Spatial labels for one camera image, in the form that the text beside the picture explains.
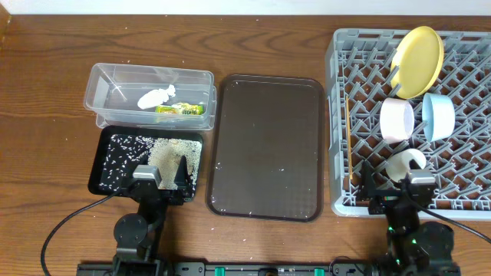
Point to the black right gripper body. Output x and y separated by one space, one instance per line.
386 200

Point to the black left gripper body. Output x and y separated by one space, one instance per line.
165 202

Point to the white paper cup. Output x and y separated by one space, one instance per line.
399 164

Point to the leftover rice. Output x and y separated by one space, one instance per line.
126 152

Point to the yellow green snack wrapper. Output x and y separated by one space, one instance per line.
181 109

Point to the white napkin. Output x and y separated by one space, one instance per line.
156 97

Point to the wooden chopstick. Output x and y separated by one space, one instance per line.
348 136

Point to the light blue bowl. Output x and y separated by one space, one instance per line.
439 116

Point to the yellow plate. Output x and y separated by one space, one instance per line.
417 62

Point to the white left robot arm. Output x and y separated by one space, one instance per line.
138 234

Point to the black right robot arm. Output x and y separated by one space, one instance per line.
414 248

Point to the black waste tray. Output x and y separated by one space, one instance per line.
104 142

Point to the grey dishwasher rack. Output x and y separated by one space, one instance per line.
358 65

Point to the dark brown serving tray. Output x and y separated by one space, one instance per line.
268 150

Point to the clear plastic bin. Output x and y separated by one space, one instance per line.
113 91

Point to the black rail with green clips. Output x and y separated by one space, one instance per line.
340 266

